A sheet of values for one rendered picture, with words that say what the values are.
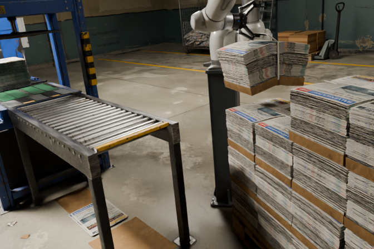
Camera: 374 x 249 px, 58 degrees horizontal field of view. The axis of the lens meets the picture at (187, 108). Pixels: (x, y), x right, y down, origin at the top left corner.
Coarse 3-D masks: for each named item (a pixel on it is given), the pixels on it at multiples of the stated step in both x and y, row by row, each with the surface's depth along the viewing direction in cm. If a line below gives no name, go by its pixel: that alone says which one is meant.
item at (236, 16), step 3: (240, 12) 171; (234, 15) 168; (237, 15) 169; (240, 15) 171; (243, 15) 171; (234, 18) 167; (237, 18) 168; (240, 18) 171; (246, 18) 172; (234, 21) 168; (237, 21) 168; (240, 21) 172; (243, 21) 172; (246, 21) 173; (234, 24) 168; (237, 24) 169; (240, 24) 172; (234, 27) 170; (237, 27) 171; (240, 27) 173
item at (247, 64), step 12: (228, 48) 182; (240, 48) 174; (252, 48) 168; (264, 48) 167; (228, 60) 180; (240, 60) 166; (252, 60) 165; (264, 60) 168; (228, 72) 186; (240, 72) 173; (252, 72) 168; (264, 72) 170; (240, 84) 178; (252, 84) 169
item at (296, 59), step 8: (288, 48) 172; (296, 48) 174; (304, 48) 176; (288, 56) 173; (296, 56) 175; (304, 56) 177; (288, 64) 175; (296, 64) 177; (304, 64) 178; (288, 72) 176; (296, 72) 178
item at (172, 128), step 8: (80, 96) 268; (88, 96) 263; (112, 104) 233; (120, 104) 232; (136, 112) 211; (144, 112) 209; (160, 120) 192; (168, 120) 191; (168, 128) 187; (176, 128) 187; (160, 136) 196; (168, 136) 190; (176, 136) 188
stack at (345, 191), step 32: (256, 128) 165; (288, 128) 155; (288, 160) 146; (320, 160) 127; (256, 192) 179; (288, 192) 150; (320, 192) 130; (352, 192) 114; (256, 224) 186; (320, 224) 132
